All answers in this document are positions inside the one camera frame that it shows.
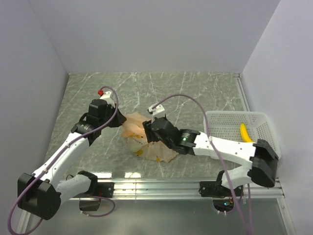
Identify orange translucent plastic bag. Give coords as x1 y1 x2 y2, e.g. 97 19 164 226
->
121 112 178 163

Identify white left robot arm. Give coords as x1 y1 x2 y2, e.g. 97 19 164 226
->
18 98 126 220

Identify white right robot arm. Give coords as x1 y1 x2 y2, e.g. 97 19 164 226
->
143 117 279 196

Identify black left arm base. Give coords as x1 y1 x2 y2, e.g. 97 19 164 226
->
74 182 114 212

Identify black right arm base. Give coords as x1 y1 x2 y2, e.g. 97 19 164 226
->
199 181 235 214

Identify white perforated plastic basket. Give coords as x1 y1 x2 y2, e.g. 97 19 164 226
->
206 111 282 158

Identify yellow banana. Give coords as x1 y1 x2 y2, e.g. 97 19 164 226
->
240 123 253 142

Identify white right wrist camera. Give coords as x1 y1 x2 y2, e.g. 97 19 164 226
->
148 104 165 118

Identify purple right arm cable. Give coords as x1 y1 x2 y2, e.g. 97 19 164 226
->
149 94 254 235

